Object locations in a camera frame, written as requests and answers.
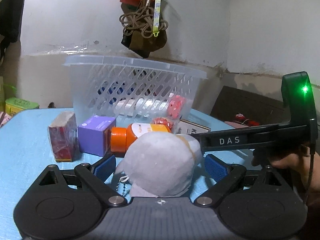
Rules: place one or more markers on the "brown hanging bag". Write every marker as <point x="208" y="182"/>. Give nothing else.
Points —
<point x="138" y="33"/>

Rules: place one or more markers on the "small red packet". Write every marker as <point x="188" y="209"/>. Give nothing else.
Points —
<point x="163" y="121"/>

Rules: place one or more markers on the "white box with black text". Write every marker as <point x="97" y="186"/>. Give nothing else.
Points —
<point x="188" y="127"/>

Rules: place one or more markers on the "red tissue pack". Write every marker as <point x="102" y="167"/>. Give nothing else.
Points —
<point x="63" y="136"/>

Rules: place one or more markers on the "person's right hand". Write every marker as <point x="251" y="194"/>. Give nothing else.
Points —
<point x="298" y="159"/>

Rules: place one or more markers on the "purple cardboard box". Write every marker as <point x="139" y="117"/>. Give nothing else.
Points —
<point x="94" y="134"/>

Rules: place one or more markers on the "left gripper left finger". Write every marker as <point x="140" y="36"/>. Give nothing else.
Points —
<point x="67" y="204"/>

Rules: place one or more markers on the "white grey plush toy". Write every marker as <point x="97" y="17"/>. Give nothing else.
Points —
<point x="160" y="164"/>

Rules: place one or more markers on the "orange cap bottle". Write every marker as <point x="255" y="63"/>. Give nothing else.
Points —
<point x="121" y="138"/>

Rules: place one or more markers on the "dark headboard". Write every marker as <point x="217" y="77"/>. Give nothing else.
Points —
<point x="248" y="108"/>

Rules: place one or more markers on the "translucent plastic basket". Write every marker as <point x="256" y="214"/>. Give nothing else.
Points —
<point x="98" y="82"/>

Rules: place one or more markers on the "black hanging garment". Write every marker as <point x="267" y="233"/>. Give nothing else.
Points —
<point x="11" y="20"/>

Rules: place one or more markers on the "red white box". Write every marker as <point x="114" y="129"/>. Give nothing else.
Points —
<point x="175" y="109"/>

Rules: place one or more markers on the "white pill bottle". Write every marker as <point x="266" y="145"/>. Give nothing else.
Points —
<point x="142" y="107"/>

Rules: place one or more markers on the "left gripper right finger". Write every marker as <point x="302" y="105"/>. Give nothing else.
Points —
<point x="252" y="204"/>

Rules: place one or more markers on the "pink pillow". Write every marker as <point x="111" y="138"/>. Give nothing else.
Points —
<point x="235" y="124"/>

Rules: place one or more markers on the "yellow box with green lid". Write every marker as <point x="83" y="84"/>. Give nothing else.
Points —
<point x="16" y="105"/>

